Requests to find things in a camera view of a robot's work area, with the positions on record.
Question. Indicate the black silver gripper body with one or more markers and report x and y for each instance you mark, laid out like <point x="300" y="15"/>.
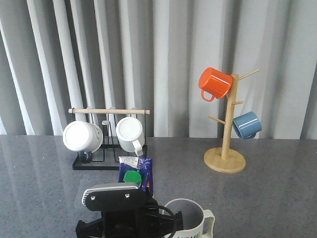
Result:
<point x="127" y="212"/>

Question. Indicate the blue white milk carton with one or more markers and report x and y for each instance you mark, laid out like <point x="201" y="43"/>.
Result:
<point x="137" y="170"/>

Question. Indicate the grey HOME mug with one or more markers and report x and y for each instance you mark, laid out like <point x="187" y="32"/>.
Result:
<point x="197" y="222"/>

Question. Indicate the white ribbed mug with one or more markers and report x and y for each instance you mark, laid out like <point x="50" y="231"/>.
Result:
<point x="130" y="135"/>

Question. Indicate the white smooth mug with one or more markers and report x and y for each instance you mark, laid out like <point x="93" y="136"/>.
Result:
<point x="84" y="138"/>

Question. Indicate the wooden mug tree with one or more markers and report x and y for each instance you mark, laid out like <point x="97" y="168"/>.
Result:
<point x="223" y="159"/>

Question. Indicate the blue mug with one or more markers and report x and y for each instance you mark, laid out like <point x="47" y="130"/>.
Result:
<point x="247" y="125"/>

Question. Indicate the orange mug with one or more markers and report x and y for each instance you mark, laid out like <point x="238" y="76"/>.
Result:
<point x="214" y="84"/>

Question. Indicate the grey pleated curtain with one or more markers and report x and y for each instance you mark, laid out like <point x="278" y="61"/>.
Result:
<point x="149" y="54"/>

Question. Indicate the black wire mug rack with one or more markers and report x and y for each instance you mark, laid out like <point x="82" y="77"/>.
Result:
<point x="107" y="155"/>

